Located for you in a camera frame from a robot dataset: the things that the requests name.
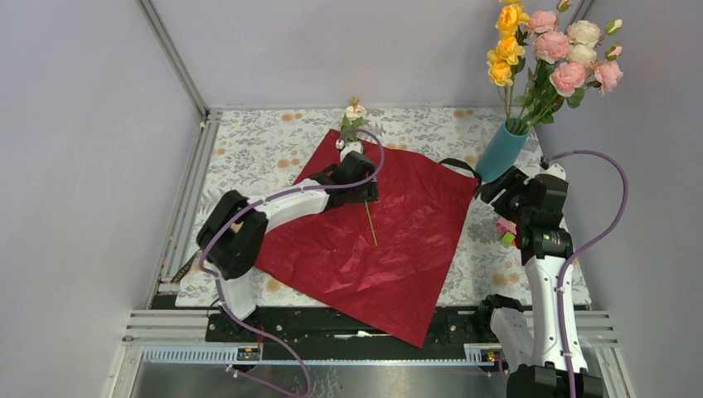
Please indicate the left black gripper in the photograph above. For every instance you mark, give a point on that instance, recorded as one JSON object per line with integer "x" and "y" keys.
{"x": 366, "y": 193}

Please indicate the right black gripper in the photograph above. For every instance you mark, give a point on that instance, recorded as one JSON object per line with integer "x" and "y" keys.
{"x": 511, "y": 181}

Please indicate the black gold-lettered ribbon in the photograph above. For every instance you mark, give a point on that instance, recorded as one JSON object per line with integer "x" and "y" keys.
{"x": 458, "y": 165}

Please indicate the red and brown wrapping paper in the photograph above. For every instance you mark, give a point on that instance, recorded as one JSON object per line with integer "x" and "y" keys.
{"x": 385, "y": 263}

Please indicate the yellow rose stem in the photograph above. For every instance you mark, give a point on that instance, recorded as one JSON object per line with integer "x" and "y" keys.
{"x": 507, "y": 57}

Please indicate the cream rose stem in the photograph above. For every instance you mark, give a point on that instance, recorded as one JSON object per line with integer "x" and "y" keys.
{"x": 585, "y": 38}

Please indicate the pink rose stem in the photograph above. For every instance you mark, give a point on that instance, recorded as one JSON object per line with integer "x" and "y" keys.
{"x": 549, "y": 46}
{"x": 559, "y": 82}

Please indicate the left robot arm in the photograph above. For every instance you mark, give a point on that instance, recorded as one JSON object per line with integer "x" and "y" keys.
{"x": 250, "y": 225}

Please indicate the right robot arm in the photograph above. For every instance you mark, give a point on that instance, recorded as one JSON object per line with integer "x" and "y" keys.
{"x": 544, "y": 358}

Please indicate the teal cylindrical vase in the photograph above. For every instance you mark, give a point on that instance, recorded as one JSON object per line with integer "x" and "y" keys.
{"x": 500, "y": 154}

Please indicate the colourful block stack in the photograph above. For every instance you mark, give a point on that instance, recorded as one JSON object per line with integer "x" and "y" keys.
{"x": 508, "y": 231}

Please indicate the floral patterned table mat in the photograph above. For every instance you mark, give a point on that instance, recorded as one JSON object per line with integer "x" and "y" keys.
{"x": 260, "y": 151}

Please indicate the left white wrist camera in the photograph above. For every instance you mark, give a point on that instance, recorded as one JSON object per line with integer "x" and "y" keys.
{"x": 346, "y": 147}

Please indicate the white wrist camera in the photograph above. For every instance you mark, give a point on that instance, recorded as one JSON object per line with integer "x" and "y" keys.
{"x": 346, "y": 147}
{"x": 548, "y": 167}

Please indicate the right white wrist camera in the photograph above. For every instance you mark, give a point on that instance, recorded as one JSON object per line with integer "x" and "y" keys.
{"x": 548, "y": 167}

